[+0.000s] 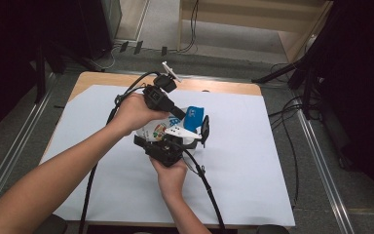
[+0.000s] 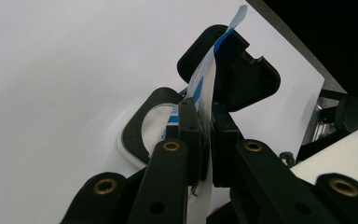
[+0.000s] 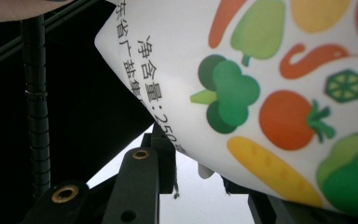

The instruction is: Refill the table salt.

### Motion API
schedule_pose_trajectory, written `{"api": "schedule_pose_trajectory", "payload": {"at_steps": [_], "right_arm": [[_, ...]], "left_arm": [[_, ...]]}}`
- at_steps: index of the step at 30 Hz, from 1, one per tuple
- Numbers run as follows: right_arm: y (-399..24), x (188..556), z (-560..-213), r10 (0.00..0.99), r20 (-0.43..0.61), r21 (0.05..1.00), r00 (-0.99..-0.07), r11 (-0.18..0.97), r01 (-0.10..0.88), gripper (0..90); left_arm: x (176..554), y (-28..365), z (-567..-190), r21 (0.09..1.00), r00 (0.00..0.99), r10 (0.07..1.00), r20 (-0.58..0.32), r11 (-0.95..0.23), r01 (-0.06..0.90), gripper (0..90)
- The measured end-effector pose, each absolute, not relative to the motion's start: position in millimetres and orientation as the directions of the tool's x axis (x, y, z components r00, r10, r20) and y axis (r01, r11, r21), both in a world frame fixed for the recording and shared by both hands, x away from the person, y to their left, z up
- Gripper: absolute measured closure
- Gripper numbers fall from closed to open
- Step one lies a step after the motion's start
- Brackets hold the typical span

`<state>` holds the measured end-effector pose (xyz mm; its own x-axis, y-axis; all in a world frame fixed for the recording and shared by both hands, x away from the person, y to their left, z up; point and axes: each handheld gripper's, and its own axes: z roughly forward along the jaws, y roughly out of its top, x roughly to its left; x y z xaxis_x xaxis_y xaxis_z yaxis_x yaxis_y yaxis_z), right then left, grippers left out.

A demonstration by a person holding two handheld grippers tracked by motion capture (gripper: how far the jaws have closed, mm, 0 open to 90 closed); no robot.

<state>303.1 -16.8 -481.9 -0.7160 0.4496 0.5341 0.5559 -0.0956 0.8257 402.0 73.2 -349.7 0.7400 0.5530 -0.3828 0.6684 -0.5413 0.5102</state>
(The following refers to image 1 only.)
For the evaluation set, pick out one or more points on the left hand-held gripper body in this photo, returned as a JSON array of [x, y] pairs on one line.
[[157, 97]]

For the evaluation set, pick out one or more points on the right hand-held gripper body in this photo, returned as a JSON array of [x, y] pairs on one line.
[[165, 152]]

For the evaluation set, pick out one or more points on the white and blue pouch bag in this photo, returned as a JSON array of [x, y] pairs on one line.
[[193, 118]]

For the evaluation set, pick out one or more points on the clear jar with black lid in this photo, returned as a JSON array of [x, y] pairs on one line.
[[205, 130]]

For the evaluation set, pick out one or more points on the person's right hand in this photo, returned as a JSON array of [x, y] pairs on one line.
[[172, 178]]

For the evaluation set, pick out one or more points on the person's left hand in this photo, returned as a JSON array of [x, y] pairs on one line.
[[134, 112]]

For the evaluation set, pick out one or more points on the wooden table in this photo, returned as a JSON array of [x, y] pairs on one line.
[[224, 85]]

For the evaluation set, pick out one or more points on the white paper sheet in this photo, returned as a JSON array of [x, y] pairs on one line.
[[256, 162]]

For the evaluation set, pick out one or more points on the black stand with dark curtain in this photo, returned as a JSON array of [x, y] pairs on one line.
[[40, 65]]

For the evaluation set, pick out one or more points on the light wooden shelf unit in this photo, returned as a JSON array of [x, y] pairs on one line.
[[256, 14]]

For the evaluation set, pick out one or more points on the black tripod stand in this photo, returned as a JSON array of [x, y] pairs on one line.
[[302, 65]]

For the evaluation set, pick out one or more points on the metal floor rail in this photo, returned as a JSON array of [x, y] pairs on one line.
[[13, 156], [324, 169]]

